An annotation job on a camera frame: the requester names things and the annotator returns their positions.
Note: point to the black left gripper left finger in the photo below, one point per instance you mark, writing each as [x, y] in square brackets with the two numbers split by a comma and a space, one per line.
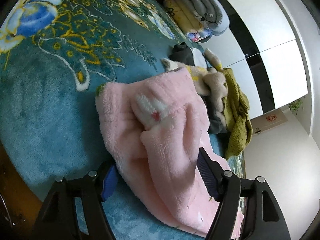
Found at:
[107, 178]

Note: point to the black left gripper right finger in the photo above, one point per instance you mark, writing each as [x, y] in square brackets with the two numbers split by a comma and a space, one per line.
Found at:
[212, 175]

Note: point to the pink fleece garment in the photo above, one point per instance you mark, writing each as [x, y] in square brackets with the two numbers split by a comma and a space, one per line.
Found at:
[154, 129]

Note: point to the olive green knitted sweater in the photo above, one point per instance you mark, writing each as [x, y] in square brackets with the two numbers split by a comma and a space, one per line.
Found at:
[236, 112]

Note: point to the beige fleece garment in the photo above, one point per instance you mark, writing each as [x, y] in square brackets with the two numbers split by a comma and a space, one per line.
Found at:
[208, 82]

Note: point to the green potted plant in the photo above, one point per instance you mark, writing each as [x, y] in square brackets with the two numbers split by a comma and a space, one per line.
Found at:
[295, 106]

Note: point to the dark grey garment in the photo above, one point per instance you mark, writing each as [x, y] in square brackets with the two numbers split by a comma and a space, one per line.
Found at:
[188, 55]

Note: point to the white black sliding wardrobe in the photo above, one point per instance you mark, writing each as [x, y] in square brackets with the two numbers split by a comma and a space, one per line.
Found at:
[261, 47]

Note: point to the green floral bed blanket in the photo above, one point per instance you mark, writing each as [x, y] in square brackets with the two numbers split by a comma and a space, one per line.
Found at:
[54, 56]

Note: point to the yellow folded blanket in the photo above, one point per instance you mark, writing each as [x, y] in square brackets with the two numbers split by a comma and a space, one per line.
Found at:
[183, 17]

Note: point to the orange wooden bed frame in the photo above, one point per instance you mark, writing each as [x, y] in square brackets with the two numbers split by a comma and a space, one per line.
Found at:
[19, 206]

